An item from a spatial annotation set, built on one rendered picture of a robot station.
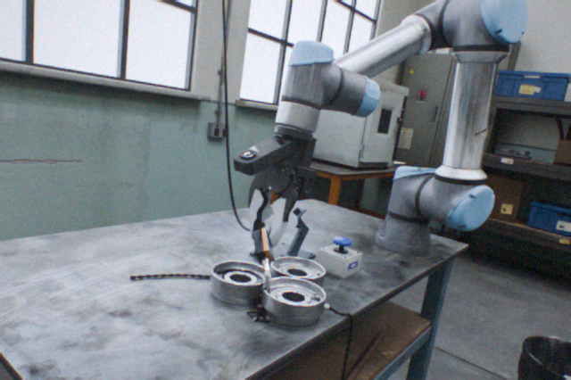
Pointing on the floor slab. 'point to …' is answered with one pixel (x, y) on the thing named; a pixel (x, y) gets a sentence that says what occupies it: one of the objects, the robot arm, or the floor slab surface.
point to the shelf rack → (542, 107)
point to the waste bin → (544, 359)
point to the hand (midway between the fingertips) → (261, 235)
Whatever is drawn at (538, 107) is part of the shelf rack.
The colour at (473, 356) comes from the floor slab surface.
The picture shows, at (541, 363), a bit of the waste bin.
